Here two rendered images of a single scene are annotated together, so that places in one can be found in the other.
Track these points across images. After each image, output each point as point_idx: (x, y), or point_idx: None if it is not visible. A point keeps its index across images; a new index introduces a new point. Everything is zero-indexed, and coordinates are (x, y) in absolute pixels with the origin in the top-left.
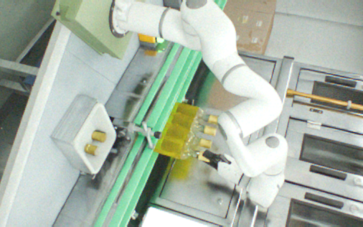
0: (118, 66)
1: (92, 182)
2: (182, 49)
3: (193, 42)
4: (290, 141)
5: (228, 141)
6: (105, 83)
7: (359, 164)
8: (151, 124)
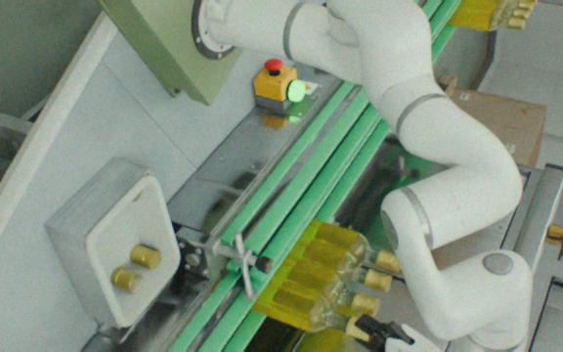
0: (206, 132)
1: (118, 350)
2: (337, 118)
3: (348, 61)
4: (552, 329)
5: (400, 249)
6: (175, 157)
7: None
8: (253, 245)
